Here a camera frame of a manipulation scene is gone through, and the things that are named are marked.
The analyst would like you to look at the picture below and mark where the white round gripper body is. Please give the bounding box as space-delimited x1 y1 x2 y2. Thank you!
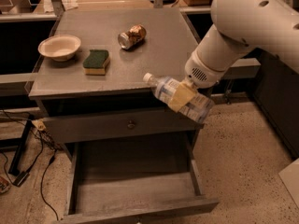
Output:
185 49 228 89

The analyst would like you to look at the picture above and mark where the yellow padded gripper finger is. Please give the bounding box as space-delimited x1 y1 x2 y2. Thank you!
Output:
168 80 197 112

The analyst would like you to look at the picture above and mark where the blue label plastic bottle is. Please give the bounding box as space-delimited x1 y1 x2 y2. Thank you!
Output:
143 73 214 124

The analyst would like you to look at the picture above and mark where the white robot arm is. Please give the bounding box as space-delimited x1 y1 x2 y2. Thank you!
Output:
169 0 299 112

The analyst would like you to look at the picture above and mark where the round metal drawer knob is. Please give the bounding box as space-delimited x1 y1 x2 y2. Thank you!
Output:
127 120 135 130

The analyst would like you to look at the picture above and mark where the closed grey top drawer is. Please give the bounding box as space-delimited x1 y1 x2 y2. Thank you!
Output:
43 108 203 144

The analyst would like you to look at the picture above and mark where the grey wooden drawer cabinet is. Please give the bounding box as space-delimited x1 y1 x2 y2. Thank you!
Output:
28 7 222 224

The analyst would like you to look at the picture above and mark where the open grey middle drawer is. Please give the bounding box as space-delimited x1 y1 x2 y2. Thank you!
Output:
60 132 219 224

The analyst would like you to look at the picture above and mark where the crushed metal soda can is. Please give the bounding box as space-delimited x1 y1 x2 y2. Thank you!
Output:
118 24 147 50

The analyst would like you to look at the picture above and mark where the green yellow sponge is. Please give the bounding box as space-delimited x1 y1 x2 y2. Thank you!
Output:
83 49 110 76

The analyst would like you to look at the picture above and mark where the white paper bowl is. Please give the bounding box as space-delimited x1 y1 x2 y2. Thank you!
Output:
38 35 81 62

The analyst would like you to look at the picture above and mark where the white panel on floor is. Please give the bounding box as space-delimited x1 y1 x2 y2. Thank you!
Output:
278 159 299 208

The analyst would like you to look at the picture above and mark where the white crumpled cloth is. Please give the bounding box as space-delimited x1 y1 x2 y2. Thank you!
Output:
62 0 78 10

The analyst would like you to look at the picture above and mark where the black metal stand leg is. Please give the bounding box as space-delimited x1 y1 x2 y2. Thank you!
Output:
8 115 34 176

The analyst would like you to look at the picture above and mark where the black power adapter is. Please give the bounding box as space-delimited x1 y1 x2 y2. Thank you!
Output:
13 171 29 187

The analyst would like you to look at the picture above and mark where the grey horizontal rail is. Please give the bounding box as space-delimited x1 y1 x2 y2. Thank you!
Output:
223 58 261 79

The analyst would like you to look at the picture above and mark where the black floor cable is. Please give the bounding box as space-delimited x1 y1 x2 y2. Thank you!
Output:
0 109 64 221

